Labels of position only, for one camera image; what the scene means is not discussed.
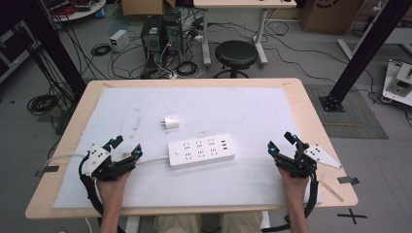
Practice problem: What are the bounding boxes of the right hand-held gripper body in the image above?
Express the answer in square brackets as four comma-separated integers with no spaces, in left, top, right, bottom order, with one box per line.
[275,144,343,180]

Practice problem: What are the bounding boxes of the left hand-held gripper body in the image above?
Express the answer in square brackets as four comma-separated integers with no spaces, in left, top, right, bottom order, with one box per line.
[80,144,137,183]

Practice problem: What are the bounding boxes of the white charger plug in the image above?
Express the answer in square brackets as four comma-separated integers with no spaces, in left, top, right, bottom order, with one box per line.
[159,113,182,131]

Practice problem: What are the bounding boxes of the white power strip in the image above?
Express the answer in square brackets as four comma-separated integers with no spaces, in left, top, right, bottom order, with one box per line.
[167,133,236,171]

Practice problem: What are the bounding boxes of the person's right hand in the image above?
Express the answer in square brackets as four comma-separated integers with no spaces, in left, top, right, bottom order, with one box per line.
[277,167,311,202]

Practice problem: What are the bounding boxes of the person's left hand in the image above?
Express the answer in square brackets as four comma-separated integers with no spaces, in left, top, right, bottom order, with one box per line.
[96,171,132,204]

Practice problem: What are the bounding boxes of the thin wooden stick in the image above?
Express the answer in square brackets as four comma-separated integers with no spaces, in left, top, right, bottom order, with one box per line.
[318,179,345,204]

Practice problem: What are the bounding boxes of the black tape strip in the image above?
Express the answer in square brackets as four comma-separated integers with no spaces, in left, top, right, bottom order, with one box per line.
[34,165,60,178]
[336,176,361,186]

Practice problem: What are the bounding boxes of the grey floor mat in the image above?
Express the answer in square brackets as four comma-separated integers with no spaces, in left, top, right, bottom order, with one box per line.
[303,83,390,141]

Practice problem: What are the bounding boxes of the white table leg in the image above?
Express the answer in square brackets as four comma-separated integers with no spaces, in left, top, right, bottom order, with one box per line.
[123,216,141,233]

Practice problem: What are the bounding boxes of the white table mat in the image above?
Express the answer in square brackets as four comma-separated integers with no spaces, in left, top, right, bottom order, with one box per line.
[52,86,325,209]

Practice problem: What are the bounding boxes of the person's right leg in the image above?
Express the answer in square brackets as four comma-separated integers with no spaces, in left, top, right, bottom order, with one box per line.
[220,211,264,233]

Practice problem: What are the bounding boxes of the person's leg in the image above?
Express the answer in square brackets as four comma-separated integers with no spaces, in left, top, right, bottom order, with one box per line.
[153,213,202,233]
[220,211,264,233]

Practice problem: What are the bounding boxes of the person's left leg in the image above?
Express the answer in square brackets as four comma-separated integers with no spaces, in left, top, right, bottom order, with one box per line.
[153,213,202,233]

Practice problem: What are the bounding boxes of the white power supply box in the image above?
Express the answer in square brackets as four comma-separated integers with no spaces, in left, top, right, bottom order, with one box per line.
[109,28,131,53]

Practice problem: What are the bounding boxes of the black round stool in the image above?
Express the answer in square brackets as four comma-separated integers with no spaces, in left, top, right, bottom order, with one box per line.
[213,40,259,80]

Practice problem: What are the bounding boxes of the black computer tower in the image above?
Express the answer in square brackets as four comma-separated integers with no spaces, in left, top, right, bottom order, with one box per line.
[162,11,185,56]
[140,15,165,68]

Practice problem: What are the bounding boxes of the white machine housing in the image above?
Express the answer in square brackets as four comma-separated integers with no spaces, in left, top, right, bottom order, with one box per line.
[382,58,412,108]

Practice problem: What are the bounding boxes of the large cardboard box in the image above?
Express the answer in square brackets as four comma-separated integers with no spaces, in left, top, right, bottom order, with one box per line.
[298,0,364,36]

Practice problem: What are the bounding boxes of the grey metal rack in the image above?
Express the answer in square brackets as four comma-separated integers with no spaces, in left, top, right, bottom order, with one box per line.
[0,20,41,84]

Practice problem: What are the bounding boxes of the round white table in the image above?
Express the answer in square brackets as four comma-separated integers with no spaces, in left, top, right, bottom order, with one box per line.
[41,0,107,23]

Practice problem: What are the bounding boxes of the small cardboard box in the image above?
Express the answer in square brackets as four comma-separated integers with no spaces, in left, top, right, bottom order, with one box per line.
[120,0,176,17]

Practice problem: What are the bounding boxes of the white desk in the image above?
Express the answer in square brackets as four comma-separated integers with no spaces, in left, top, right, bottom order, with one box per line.
[192,0,297,68]

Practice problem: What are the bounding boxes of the left hand-held gripper black cable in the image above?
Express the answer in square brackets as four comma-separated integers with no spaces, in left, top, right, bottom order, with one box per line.
[78,154,105,218]

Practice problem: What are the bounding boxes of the hand-held gripper black cable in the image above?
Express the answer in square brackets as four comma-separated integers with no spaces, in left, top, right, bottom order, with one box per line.
[78,154,105,218]
[261,173,321,233]

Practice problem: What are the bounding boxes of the white power strip cable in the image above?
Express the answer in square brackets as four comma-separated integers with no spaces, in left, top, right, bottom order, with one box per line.
[44,152,170,168]

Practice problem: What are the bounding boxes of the right hand-held gripper black cable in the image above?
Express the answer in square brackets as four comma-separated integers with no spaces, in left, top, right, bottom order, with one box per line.
[261,173,321,233]

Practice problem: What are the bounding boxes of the coiled black cable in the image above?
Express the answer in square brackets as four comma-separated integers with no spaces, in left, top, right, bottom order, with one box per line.
[175,60,199,78]
[26,93,59,117]
[89,43,113,57]

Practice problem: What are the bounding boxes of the black metal post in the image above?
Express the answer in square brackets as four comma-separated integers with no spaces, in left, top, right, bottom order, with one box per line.
[13,0,87,97]
[318,0,412,113]

